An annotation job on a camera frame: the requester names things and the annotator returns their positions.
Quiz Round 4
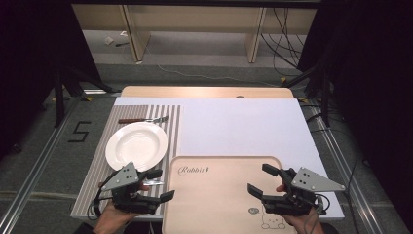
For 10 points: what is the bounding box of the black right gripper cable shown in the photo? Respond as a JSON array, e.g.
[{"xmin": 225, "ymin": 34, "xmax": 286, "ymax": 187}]
[{"xmin": 310, "ymin": 192, "xmax": 331, "ymax": 234}]

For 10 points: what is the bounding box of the person's left hand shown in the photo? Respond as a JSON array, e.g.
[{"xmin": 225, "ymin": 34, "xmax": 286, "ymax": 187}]
[{"xmin": 93, "ymin": 183, "xmax": 151, "ymax": 234}]

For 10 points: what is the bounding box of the light wooden bench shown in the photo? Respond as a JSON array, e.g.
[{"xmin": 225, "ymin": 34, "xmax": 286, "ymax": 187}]
[{"xmin": 71, "ymin": 3, "xmax": 318, "ymax": 64}]

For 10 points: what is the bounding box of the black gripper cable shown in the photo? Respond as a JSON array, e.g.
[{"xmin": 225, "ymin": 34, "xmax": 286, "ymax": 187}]
[
  {"xmin": 92, "ymin": 171, "xmax": 115, "ymax": 219},
  {"xmin": 310, "ymin": 192, "xmax": 331, "ymax": 234}
]

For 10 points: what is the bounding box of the white table cover board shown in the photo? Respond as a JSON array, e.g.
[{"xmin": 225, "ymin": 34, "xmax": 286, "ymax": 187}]
[{"xmin": 113, "ymin": 97, "xmax": 346, "ymax": 219}]

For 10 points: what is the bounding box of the fork with wooden handle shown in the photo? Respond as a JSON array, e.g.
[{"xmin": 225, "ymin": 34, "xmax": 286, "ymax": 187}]
[{"xmin": 118, "ymin": 115, "xmax": 170, "ymax": 125}]

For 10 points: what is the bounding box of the black cable bundle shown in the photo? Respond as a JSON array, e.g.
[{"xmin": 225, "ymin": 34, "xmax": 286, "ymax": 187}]
[{"xmin": 260, "ymin": 7, "xmax": 307, "ymax": 78}]

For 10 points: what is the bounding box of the dark curtain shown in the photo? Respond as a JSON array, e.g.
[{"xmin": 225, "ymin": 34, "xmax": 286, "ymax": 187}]
[
  {"xmin": 0, "ymin": 0, "xmax": 102, "ymax": 157},
  {"xmin": 297, "ymin": 0, "xmax": 413, "ymax": 225}
]

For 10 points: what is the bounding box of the black metal stand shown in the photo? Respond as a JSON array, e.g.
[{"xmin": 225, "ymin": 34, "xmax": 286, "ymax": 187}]
[
  {"xmin": 53, "ymin": 63, "xmax": 122, "ymax": 129},
  {"xmin": 284, "ymin": 60, "xmax": 333, "ymax": 129}
]

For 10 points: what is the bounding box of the white round plate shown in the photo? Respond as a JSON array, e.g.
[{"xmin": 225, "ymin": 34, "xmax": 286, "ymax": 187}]
[{"xmin": 104, "ymin": 121, "xmax": 169, "ymax": 173}]

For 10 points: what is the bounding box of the aluminium floor rail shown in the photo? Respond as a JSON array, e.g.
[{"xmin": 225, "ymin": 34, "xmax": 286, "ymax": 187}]
[
  {"xmin": 0, "ymin": 97, "xmax": 83, "ymax": 234},
  {"xmin": 307, "ymin": 106, "xmax": 385, "ymax": 234}
]

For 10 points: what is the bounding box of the person's right hand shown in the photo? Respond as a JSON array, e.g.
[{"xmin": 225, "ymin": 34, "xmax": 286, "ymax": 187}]
[{"xmin": 276, "ymin": 183, "xmax": 326, "ymax": 234}]

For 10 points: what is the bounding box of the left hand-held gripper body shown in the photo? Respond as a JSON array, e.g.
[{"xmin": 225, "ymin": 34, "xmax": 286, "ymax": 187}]
[{"xmin": 100, "ymin": 161, "xmax": 162, "ymax": 215}]

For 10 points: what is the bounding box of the grey striped placemat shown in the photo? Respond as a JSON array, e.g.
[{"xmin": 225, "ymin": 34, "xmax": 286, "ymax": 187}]
[{"xmin": 70, "ymin": 103, "xmax": 182, "ymax": 219}]

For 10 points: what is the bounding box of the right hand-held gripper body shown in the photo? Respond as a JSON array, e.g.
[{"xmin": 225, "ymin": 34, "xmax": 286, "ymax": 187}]
[{"xmin": 260, "ymin": 167, "xmax": 346, "ymax": 217}]

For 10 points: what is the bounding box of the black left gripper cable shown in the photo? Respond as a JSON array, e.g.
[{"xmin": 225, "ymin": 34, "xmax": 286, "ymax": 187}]
[{"xmin": 92, "ymin": 171, "xmax": 115, "ymax": 219}]

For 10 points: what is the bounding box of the beige tray with bear print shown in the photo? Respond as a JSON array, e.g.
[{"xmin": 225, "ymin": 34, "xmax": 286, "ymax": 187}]
[{"xmin": 162, "ymin": 155, "xmax": 298, "ymax": 234}]

